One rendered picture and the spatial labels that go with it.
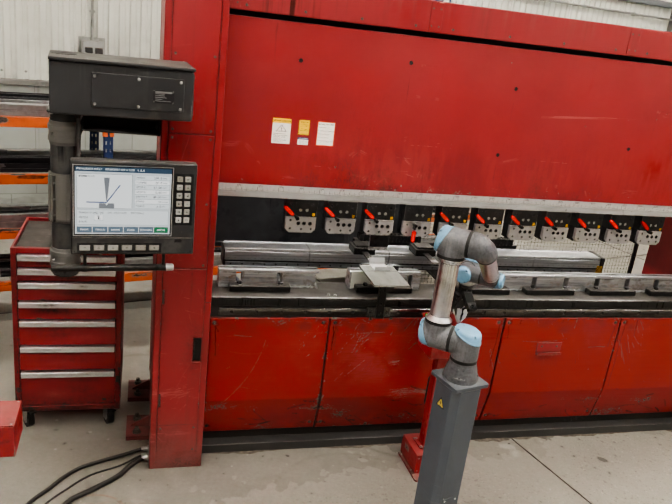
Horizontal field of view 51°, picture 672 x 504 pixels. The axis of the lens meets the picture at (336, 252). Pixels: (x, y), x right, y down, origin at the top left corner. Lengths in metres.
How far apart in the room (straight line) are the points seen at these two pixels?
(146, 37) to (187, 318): 4.46
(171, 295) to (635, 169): 2.50
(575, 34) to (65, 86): 2.35
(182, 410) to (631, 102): 2.74
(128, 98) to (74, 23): 4.55
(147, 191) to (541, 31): 2.01
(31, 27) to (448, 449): 5.38
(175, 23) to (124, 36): 4.31
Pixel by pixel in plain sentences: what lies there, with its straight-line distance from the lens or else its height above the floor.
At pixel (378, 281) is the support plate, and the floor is 1.00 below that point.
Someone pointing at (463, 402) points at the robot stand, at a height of 0.70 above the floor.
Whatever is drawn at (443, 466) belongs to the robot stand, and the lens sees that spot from 3.24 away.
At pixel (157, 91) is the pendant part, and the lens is 2.65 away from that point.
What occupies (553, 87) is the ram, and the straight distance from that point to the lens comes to 3.71.
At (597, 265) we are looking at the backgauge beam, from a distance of 4.52.
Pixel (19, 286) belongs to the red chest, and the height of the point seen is 0.81.
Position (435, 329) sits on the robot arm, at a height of 0.98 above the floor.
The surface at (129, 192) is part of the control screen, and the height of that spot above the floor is 1.48.
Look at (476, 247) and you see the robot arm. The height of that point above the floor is 1.37.
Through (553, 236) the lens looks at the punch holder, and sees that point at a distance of 3.93.
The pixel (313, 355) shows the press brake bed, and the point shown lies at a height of 0.56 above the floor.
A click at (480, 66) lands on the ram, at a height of 2.03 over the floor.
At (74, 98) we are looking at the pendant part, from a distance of 2.65.
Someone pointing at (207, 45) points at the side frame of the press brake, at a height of 2.01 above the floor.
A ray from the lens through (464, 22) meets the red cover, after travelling 3.44.
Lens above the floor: 2.19
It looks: 19 degrees down
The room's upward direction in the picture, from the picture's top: 7 degrees clockwise
